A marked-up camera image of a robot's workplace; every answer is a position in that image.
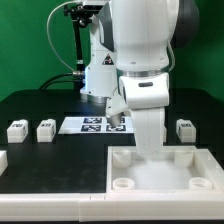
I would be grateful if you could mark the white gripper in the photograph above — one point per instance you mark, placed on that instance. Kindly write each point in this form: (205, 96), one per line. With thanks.
(148, 125)

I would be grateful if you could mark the white square table top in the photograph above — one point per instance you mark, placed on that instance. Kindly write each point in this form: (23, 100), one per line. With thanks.
(178, 168)

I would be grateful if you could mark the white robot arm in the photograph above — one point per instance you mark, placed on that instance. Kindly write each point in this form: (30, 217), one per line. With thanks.
(132, 43)

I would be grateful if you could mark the white sheet with fiducial markers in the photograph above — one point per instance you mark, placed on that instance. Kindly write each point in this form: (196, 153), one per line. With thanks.
(84, 125)

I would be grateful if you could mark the white left fence block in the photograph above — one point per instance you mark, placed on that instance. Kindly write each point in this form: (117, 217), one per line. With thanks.
(3, 162)

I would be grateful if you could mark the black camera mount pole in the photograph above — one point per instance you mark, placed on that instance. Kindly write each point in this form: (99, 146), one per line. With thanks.
(78, 36)

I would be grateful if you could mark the white front fence rail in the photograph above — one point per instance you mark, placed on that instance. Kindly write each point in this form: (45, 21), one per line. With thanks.
(112, 207)

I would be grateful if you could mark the grey camera on mount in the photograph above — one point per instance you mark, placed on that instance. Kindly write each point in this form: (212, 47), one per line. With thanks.
(94, 4)

